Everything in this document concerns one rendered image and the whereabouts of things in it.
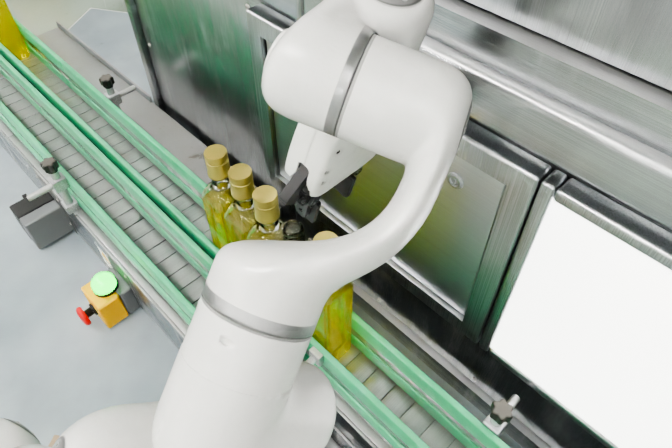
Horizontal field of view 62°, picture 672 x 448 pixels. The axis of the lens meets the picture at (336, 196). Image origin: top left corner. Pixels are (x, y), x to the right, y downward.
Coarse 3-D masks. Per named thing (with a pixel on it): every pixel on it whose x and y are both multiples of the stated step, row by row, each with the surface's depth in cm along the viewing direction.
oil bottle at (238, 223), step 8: (232, 208) 84; (224, 216) 86; (232, 216) 84; (240, 216) 83; (248, 216) 83; (232, 224) 85; (240, 224) 83; (248, 224) 83; (232, 232) 87; (240, 232) 84; (232, 240) 89; (240, 240) 86
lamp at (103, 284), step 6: (96, 276) 104; (102, 276) 104; (108, 276) 104; (96, 282) 103; (102, 282) 103; (108, 282) 104; (114, 282) 105; (96, 288) 103; (102, 288) 103; (108, 288) 103; (114, 288) 105; (96, 294) 104; (102, 294) 104; (108, 294) 104
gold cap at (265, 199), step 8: (256, 192) 76; (264, 192) 76; (272, 192) 76; (256, 200) 76; (264, 200) 75; (272, 200) 76; (256, 208) 77; (264, 208) 76; (272, 208) 77; (256, 216) 78; (264, 216) 77; (272, 216) 78
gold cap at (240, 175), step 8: (232, 168) 80; (240, 168) 80; (248, 168) 80; (232, 176) 78; (240, 176) 78; (248, 176) 79; (232, 184) 79; (240, 184) 79; (248, 184) 80; (232, 192) 81; (240, 192) 80; (248, 192) 80; (240, 200) 81
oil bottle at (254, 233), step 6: (258, 222) 82; (282, 222) 82; (252, 228) 82; (258, 228) 81; (252, 234) 81; (258, 234) 81; (264, 234) 81; (270, 234) 80; (276, 234) 81; (282, 234) 81; (282, 240) 81
